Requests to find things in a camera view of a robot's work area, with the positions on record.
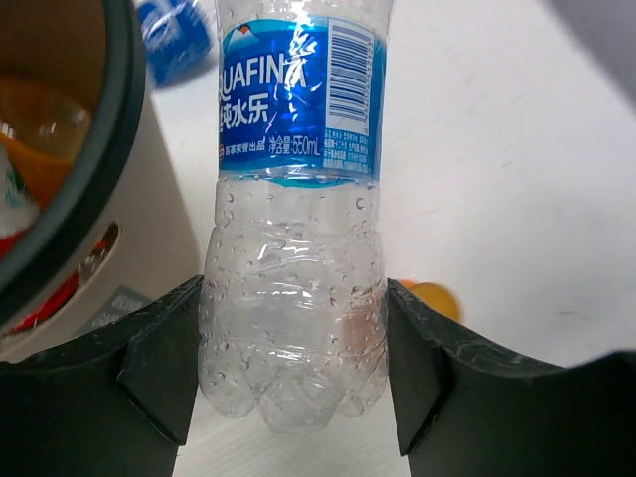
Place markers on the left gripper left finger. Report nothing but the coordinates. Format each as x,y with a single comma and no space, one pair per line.
116,401

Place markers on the brown bin with black rim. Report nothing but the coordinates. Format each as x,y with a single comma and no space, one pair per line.
92,51

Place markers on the red label water bottle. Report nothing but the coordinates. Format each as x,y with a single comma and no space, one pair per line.
18,212

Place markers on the upright orange juice bottle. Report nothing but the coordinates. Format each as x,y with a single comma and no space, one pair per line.
436,296

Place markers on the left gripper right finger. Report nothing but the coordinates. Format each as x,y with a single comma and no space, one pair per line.
466,406

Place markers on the blue label water bottle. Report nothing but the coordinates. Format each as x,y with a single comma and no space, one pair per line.
293,307
179,38

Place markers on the orange juice bottle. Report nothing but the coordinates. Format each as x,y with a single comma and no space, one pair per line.
43,131
436,296

